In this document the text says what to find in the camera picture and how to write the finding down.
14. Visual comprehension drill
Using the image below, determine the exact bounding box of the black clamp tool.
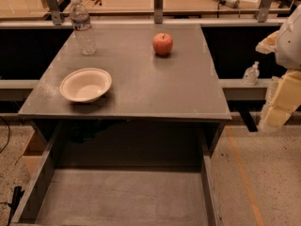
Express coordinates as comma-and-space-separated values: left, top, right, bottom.
6, 186, 24, 226

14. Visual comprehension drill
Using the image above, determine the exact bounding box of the black cable on floor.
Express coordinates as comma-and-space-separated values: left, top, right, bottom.
0, 116, 11, 154

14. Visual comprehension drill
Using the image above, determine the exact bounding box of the middle metal bracket post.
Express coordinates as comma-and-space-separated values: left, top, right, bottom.
153, 0, 164, 24

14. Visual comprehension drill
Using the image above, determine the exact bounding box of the metal bracket post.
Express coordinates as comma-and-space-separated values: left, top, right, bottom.
153, 0, 164, 24
254, 0, 274, 23
46, 0, 64, 25

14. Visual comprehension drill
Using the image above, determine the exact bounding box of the cardboard box on floor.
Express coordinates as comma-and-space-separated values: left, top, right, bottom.
22, 131, 46, 176

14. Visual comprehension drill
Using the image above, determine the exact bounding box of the left metal bracket post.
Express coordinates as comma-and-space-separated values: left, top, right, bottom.
46, 0, 64, 25

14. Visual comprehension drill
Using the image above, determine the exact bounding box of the red apple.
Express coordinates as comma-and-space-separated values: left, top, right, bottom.
152, 33, 173, 56

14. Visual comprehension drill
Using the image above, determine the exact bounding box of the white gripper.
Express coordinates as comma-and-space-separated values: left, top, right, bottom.
255, 5, 301, 133

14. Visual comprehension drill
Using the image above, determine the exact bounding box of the white paper bowl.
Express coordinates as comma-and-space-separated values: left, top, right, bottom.
59, 68, 112, 103

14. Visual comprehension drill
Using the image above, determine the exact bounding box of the clear hand sanitizer bottle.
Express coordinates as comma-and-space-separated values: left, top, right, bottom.
242, 61, 260, 86

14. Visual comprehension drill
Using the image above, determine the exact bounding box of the grey metal cabinet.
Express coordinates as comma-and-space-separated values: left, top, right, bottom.
19, 21, 231, 152

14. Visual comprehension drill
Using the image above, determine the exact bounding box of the right metal bracket post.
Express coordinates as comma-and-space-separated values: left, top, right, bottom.
254, 0, 274, 23

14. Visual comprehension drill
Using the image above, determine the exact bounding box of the clear plastic water bottle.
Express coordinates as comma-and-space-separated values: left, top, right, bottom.
70, 0, 97, 56

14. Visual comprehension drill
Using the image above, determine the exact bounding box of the open grey drawer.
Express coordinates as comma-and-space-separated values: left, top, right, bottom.
9, 122, 224, 226

